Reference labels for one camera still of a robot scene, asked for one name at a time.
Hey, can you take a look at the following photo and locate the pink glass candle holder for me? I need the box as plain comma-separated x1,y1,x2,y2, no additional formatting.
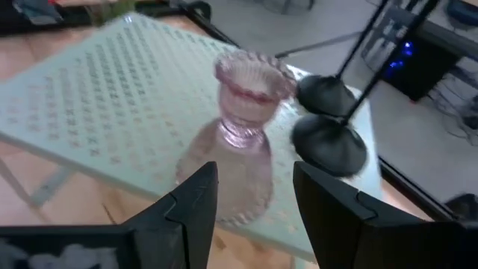
175,50,298,227

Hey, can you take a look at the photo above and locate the tall black candlestick holder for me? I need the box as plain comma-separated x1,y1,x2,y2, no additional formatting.
297,0,391,117
290,0,441,179

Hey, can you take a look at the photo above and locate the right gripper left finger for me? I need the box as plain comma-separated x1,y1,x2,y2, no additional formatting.
121,161,220,269

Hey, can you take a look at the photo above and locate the black computer with blue lights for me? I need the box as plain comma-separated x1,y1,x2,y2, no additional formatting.
361,0,462,102

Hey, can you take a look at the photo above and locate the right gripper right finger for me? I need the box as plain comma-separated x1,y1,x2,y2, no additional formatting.
292,161,464,269

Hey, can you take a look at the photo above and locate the green perforated metal shelf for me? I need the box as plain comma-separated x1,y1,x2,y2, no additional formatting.
0,13,384,265

